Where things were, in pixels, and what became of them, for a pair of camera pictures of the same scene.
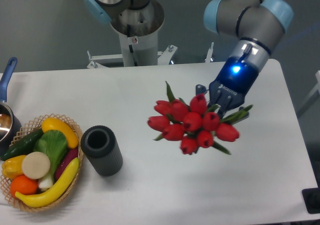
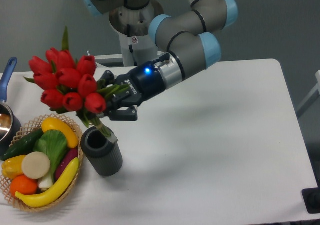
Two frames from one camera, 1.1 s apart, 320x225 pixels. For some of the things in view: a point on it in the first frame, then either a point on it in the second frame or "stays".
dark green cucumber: x=24 y=146 stays
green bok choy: x=54 y=144 stays
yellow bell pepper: x=12 y=167 stays
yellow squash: x=52 y=124 stays
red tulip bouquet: x=196 y=124 → x=72 y=85
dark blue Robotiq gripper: x=227 y=90 → x=145 y=82
